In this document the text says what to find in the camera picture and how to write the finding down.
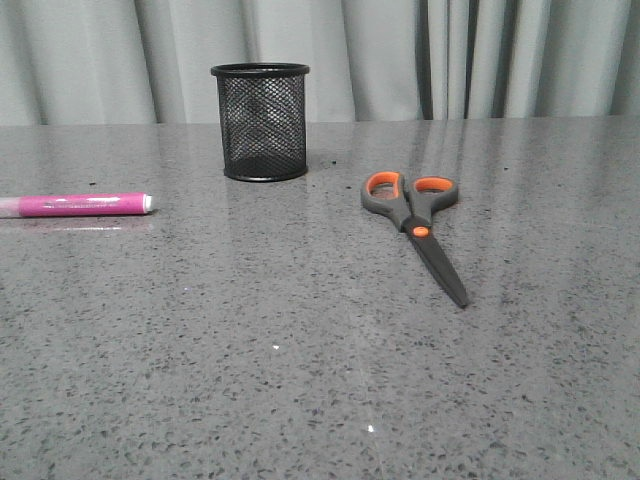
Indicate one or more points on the black mesh pen holder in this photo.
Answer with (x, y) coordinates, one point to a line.
(262, 113)

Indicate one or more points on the pink marker pen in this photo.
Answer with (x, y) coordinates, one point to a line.
(94, 204)

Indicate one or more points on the grey orange scissors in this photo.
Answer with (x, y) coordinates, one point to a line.
(410, 206)

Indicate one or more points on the grey curtain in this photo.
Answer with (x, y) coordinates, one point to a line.
(120, 62)

